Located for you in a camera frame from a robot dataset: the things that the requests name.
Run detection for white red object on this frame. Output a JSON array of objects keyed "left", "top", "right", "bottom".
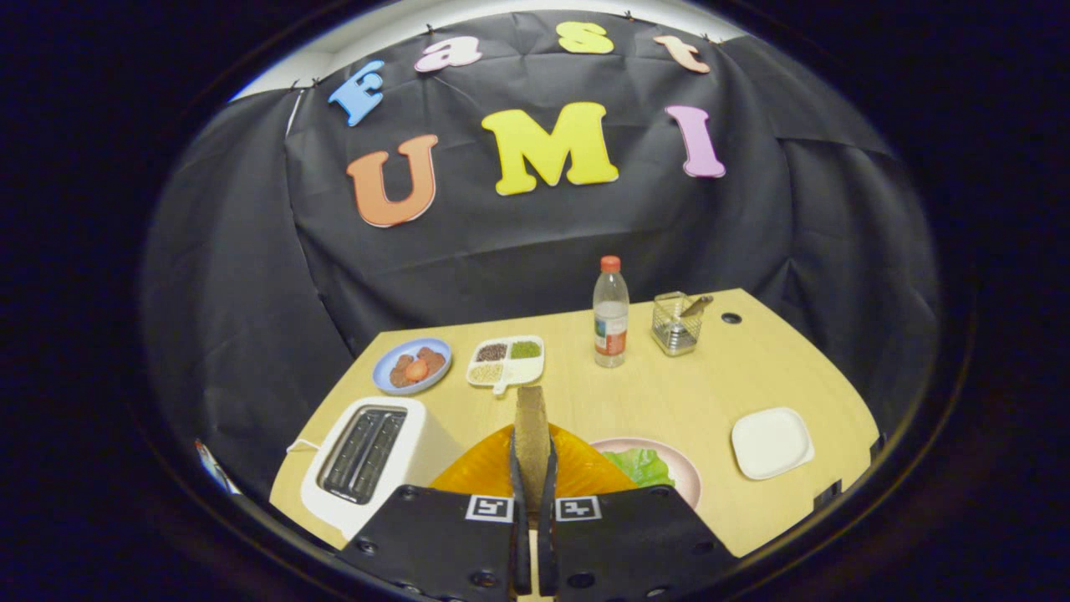
[{"left": 195, "top": 439, "right": 241, "bottom": 496}]

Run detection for red brown food slices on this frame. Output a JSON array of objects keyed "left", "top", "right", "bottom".
[{"left": 389, "top": 345, "right": 446, "bottom": 388}]

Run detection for green lettuce leaf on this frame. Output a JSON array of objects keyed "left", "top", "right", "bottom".
[{"left": 602, "top": 448, "right": 676, "bottom": 489}]

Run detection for black backdrop cloth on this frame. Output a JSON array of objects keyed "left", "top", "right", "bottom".
[{"left": 142, "top": 10, "right": 941, "bottom": 503}]

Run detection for clear plastic bottle red cap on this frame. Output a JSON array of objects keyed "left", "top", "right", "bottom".
[{"left": 593, "top": 256, "right": 630, "bottom": 369}]

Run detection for brown bread slice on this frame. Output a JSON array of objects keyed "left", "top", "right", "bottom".
[{"left": 514, "top": 385, "right": 553, "bottom": 515}]

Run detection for blue round plate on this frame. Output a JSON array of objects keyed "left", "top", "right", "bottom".
[{"left": 372, "top": 337, "right": 453, "bottom": 396}]

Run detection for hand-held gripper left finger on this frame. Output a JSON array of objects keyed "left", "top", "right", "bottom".
[{"left": 334, "top": 426, "right": 532, "bottom": 602}]

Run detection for metal wire utensil holder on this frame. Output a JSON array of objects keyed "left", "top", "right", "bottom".
[{"left": 651, "top": 291, "right": 703, "bottom": 358}]

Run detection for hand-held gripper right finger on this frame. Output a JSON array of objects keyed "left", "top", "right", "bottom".
[{"left": 538, "top": 422, "right": 741, "bottom": 602}]

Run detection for white divided seed dish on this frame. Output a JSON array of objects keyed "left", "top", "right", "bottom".
[{"left": 466, "top": 335, "right": 546, "bottom": 395}]

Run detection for white toaster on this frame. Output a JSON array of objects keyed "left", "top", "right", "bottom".
[{"left": 300, "top": 395, "right": 465, "bottom": 540}]

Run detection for white square plate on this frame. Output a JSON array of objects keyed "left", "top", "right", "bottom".
[{"left": 731, "top": 407, "right": 815, "bottom": 482}]

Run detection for pink round plate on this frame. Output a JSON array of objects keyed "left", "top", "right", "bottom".
[{"left": 590, "top": 437, "right": 703, "bottom": 511}]

